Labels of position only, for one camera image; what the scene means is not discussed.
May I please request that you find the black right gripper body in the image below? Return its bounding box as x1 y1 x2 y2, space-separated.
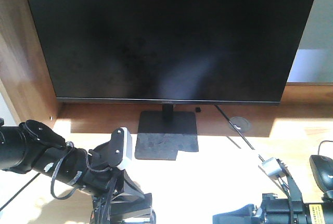
212 176 310 224

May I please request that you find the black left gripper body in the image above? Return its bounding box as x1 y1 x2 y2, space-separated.
85 143 146 224

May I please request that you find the black stapler orange button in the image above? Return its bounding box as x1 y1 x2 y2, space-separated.
89 193 157 223

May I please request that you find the white paper sheet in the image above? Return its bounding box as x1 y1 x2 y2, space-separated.
5 134 333 224

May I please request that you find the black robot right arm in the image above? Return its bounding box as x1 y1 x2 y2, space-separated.
213 176 332 224

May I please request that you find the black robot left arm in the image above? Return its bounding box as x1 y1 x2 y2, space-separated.
1 120 151 223

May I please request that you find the wooden desk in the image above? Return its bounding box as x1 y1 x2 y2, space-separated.
0 0 333 224

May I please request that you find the black computer mouse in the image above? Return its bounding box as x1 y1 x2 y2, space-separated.
309 155 332 192

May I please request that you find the black computer monitor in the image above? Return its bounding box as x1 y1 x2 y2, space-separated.
28 0 314 160

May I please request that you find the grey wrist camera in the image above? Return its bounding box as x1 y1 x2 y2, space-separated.
262 157 291 180
109 127 133 170

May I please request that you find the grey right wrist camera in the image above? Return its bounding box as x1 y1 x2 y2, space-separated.
262 157 291 180

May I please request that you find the grey desk cable grommet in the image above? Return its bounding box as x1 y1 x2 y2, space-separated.
229 116 252 133

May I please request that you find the black monitor cable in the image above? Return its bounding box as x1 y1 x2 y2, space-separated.
214 104 263 160

